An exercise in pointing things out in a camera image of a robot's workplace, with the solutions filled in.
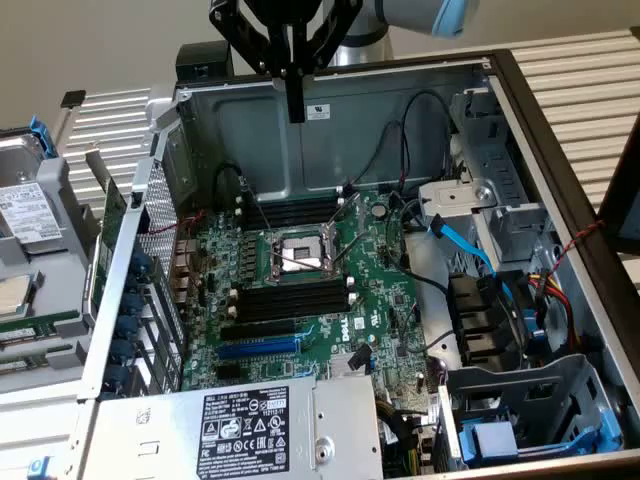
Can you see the black profile end cap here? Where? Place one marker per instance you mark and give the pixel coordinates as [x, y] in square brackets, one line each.
[73, 98]

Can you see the thin metal locking lever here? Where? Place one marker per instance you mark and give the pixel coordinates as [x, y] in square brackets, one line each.
[258, 207]

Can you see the short black expansion slot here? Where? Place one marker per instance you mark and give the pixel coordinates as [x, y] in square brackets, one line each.
[227, 370]

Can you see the dark framed screen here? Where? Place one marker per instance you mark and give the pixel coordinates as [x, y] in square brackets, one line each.
[617, 175]

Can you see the open grey PC case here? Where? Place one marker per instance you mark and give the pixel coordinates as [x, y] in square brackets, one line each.
[250, 140]

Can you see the blue expansion slot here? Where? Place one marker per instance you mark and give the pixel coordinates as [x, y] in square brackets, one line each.
[257, 347]

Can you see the blue case latch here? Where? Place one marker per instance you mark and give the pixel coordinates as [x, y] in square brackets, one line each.
[39, 469]

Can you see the silver power supply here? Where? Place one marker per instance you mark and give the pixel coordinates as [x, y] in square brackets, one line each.
[170, 450]

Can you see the long black expansion slot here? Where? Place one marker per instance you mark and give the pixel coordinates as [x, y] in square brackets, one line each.
[257, 330]

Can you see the black box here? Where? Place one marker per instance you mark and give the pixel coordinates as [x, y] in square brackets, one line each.
[200, 60]

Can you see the blue plastic disk tray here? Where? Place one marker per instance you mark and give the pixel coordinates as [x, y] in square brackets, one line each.
[495, 440]

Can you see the hard disk with blue bracket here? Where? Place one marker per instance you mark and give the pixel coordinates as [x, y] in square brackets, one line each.
[30, 210]

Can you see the green graphics card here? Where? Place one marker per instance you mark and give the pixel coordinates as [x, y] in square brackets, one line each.
[114, 210]

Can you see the grey disk bay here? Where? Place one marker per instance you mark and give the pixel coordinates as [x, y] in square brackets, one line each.
[550, 385]

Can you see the grey optical drive cage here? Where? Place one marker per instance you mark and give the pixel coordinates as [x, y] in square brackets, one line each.
[492, 150]

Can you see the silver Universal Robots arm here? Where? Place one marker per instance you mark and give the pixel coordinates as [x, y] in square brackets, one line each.
[400, 12]

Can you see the silver disk bay cage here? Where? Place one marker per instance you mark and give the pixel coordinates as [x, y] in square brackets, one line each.
[450, 197]

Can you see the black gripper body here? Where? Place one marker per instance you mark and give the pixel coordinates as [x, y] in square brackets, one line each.
[280, 10]

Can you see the round coin cell battery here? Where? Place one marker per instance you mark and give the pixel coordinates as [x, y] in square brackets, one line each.
[381, 210]

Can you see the silver CPU chip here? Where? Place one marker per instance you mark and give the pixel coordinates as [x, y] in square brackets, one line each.
[15, 295]

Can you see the silver socket cover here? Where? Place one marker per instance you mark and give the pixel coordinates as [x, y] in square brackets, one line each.
[328, 240]

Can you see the CPU socket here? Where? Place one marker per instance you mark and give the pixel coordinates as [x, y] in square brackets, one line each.
[300, 250]

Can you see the green Dell motherboard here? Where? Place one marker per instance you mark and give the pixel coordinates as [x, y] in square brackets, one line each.
[380, 280]

